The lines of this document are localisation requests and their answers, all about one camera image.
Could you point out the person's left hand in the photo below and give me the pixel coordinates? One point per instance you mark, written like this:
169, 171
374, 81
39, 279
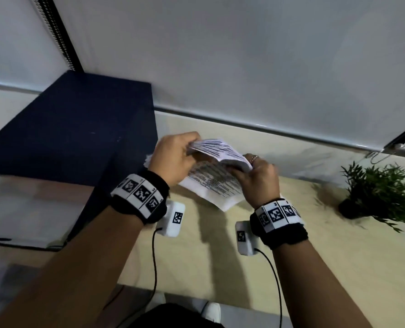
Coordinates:
168, 155

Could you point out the green artificial plant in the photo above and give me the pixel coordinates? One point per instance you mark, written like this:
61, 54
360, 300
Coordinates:
387, 191

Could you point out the person's right forearm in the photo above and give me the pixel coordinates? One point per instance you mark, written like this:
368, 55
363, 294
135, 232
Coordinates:
315, 290

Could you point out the grey flat board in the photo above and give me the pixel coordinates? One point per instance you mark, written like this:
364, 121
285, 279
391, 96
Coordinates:
31, 208

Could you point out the person's right thumb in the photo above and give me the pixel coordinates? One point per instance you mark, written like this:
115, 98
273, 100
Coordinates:
236, 170

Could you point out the white roller blind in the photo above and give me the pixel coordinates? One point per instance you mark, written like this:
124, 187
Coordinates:
240, 58
14, 40

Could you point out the person's left fingers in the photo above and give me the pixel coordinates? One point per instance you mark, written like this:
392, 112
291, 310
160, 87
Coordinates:
188, 137

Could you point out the person's right hand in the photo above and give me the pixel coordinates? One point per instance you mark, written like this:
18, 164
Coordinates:
262, 184

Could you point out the black plant pot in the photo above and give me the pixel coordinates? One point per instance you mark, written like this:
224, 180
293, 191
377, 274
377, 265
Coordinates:
348, 209

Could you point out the black trousers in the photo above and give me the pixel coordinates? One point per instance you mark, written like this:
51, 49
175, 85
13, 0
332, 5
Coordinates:
168, 317

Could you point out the person's left forearm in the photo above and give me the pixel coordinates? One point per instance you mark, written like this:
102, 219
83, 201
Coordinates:
76, 273

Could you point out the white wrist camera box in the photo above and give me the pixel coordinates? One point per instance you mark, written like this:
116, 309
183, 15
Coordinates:
173, 223
243, 240

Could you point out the black marker wristband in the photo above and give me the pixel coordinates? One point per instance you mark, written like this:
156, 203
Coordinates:
277, 218
139, 194

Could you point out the white shoe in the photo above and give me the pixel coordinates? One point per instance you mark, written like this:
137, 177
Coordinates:
156, 302
212, 312

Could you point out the white printed paper leaflet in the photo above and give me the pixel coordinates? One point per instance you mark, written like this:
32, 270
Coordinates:
216, 182

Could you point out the dark blue box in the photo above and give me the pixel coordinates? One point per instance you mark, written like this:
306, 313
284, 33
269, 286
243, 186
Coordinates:
69, 133

